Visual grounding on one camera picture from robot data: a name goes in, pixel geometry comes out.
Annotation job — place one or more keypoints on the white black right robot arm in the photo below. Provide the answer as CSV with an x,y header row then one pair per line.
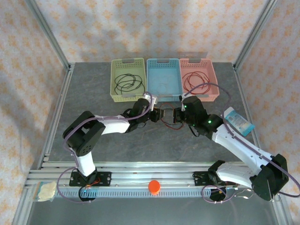
x,y
239,147

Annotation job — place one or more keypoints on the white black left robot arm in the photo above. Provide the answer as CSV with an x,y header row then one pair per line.
x,y
84,138

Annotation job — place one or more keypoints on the blue perforated plastic basket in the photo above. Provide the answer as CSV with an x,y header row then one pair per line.
x,y
164,70

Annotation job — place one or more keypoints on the blue white snack packet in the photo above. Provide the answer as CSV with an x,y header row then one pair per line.
x,y
239,122

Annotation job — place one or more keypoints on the pink perforated plastic basket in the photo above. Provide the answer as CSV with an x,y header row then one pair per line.
x,y
199,66

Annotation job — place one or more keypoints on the green perforated plastic basket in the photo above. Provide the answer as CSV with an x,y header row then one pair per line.
x,y
127,68

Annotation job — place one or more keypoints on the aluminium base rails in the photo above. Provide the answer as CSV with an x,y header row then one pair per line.
x,y
140,175

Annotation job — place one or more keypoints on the orange round cap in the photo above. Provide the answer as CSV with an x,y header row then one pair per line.
x,y
154,187

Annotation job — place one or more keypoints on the bagged beige cloth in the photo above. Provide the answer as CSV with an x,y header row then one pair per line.
x,y
47,191

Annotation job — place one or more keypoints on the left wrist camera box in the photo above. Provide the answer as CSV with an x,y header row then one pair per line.
x,y
151,98

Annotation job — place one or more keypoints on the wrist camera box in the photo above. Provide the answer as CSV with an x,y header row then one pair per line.
x,y
151,98
185,96

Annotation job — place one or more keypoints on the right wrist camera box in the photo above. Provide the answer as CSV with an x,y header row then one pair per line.
x,y
185,96

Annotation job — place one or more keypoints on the aluminium frame post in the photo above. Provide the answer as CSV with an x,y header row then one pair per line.
x,y
48,31
256,30

